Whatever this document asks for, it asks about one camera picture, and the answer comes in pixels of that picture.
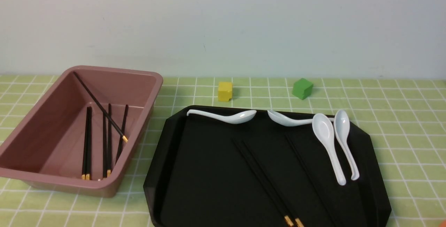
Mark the yellow wooden block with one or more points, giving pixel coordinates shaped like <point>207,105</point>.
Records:
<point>225,91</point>

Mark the white spoon far left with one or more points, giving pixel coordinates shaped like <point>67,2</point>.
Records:
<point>238,118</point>

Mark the white spoon centre back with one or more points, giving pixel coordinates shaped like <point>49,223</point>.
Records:
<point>286,121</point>

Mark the black plastic tray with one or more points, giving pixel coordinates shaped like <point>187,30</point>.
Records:
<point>208,173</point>

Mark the green wooden cube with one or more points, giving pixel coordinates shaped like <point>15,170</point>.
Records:
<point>302,88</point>

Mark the black chopstick tray right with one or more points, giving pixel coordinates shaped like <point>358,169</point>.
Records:
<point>323,196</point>

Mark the black chopstick tray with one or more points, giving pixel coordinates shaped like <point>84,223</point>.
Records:
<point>261,181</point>
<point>323,196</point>
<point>268,178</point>

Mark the white spoon upright left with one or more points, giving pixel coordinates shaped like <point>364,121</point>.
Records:
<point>323,130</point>

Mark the white spoon upright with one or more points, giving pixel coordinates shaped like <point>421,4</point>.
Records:
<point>323,130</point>
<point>341,125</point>

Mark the white spoon upright right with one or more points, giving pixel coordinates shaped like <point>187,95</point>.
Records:
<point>341,125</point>

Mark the black chopstick leaning diagonal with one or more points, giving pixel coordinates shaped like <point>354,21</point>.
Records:
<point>108,116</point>

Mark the black chopstick tray left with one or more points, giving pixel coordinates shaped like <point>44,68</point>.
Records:
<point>261,181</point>

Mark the black chopstick tray middle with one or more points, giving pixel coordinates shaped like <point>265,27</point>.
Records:
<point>268,178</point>

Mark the pink plastic bin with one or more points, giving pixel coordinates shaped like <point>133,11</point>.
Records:
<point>45,150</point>

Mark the black chopstick bin far-left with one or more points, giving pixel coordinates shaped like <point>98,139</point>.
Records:
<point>85,146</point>

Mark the green checked tablecloth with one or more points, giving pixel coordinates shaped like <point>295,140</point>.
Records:
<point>405,118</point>

